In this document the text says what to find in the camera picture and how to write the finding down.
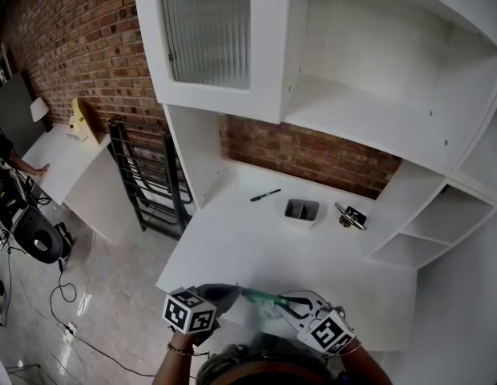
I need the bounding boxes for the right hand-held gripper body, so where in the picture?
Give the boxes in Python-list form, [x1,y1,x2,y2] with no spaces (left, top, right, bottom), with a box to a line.
[297,303,357,355]

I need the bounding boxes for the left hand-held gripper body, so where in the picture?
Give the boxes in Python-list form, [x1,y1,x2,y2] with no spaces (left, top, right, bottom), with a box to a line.
[161,283,222,336]

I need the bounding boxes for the light blue plastic bag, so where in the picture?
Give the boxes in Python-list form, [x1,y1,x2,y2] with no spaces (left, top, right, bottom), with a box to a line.
[237,287,298,321]

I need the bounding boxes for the person's left forearm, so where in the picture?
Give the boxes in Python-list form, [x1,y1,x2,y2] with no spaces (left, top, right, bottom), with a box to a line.
[152,330,202,385]

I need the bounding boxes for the person's right forearm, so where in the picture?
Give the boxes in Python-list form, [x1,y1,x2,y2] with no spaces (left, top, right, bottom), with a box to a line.
[337,342,394,385]

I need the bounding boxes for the white desk with hutch shelves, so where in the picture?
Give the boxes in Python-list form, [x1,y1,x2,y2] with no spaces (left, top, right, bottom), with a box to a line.
[131,0,497,355]

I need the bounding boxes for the person's olive trousers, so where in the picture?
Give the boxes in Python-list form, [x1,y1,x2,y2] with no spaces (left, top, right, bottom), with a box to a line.
[195,334,342,385]

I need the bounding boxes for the white pen holder box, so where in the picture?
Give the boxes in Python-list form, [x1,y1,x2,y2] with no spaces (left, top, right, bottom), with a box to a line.
[276,197,329,231]

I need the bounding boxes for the black and brass clip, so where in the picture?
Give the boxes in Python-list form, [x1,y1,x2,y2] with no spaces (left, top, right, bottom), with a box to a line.
[333,201,370,232]

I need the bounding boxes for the black marker pen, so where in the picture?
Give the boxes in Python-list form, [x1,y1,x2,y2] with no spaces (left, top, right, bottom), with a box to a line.
[248,188,283,204]

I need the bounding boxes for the black metal folding rack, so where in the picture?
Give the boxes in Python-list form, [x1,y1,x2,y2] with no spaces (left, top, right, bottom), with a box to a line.
[107,119,194,241]

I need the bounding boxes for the black round stool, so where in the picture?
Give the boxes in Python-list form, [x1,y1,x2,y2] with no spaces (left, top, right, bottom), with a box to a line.
[11,206,65,265]

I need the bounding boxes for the white side desk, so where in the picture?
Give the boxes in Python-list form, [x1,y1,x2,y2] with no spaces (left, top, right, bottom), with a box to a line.
[21,121,140,247]

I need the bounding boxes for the small white box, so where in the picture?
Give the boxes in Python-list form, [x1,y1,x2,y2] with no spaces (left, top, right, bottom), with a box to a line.
[64,111,90,144]

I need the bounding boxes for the black equipment rig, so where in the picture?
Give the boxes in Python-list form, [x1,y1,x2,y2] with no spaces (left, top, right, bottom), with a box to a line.
[0,165,34,233]

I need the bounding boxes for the white table lamp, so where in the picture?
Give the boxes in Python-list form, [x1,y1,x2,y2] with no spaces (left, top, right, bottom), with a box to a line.
[29,95,54,134]

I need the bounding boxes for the white ribbed glass cabinet door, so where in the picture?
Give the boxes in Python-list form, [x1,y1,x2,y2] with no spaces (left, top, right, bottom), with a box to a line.
[132,0,293,125]

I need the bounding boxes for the dark grey board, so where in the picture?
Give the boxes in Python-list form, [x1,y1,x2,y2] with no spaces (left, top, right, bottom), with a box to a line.
[0,71,36,156]

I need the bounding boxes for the beaded left wrist bracelet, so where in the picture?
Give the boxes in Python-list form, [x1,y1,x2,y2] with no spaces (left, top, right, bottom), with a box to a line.
[165,342,196,358]

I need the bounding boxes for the black floor cable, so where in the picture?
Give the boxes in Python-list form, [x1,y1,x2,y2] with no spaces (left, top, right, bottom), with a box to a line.
[49,269,158,377]

